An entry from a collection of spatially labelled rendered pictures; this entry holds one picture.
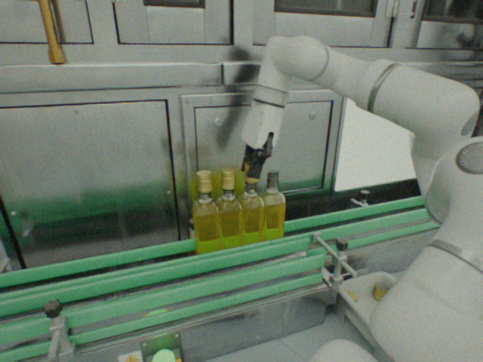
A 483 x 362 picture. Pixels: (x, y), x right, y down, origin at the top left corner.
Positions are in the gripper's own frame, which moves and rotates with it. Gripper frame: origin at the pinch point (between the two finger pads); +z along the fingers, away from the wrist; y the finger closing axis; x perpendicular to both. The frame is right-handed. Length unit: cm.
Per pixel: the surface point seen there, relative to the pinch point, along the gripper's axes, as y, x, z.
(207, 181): 1.4, -10.5, 4.4
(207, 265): 6.0, -7.3, 23.8
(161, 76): -13.1, -22.3, -14.9
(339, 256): 15.6, 21.0, 14.4
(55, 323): 15.4, -36.7, 29.3
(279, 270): 13.5, 7.1, 19.6
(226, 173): 1.5, -6.4, 2.0
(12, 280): -4, -48, 35
